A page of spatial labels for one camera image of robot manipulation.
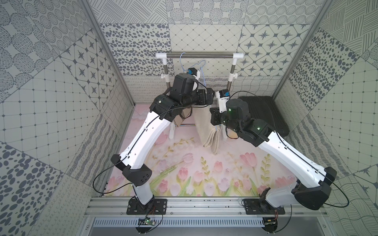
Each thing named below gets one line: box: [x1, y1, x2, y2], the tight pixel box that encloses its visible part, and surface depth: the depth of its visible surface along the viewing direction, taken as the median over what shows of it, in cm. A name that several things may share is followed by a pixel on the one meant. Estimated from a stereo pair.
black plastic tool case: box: [238, 95, 290, 138], surface depth 110 cm
